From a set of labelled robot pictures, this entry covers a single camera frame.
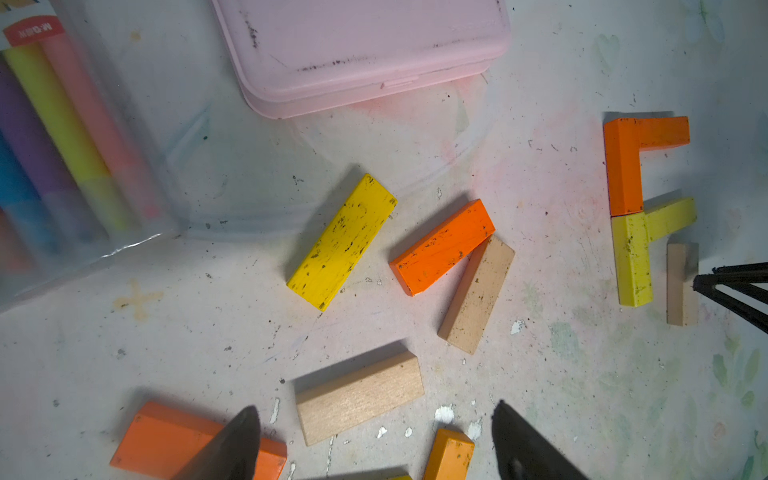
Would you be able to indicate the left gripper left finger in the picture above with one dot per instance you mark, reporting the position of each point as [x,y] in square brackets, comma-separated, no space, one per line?
[232,453]

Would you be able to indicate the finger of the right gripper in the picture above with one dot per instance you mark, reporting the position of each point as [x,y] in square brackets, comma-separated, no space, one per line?
[756,273]
[746,284]

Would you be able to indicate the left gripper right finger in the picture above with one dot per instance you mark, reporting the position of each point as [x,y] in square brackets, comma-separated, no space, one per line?
[523,453]

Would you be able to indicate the natural wood block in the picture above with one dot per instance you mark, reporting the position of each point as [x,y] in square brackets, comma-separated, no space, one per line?
[478,290]
[355,398]
[682,268]

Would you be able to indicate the yellow block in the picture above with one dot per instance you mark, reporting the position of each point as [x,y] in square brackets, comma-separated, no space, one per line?
[666,219]
[632,259]
[330,261]

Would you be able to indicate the orange block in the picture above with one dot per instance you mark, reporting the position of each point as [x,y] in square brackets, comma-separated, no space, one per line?
[450,456]
[663,133]
[623,166]
[161,440]
[432,256]

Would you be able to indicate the coloured marker box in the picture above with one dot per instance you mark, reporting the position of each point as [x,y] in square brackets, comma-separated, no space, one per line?
[76,184]

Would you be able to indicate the pink pencil case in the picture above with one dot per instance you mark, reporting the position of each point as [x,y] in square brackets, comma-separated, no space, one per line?
[297,57]

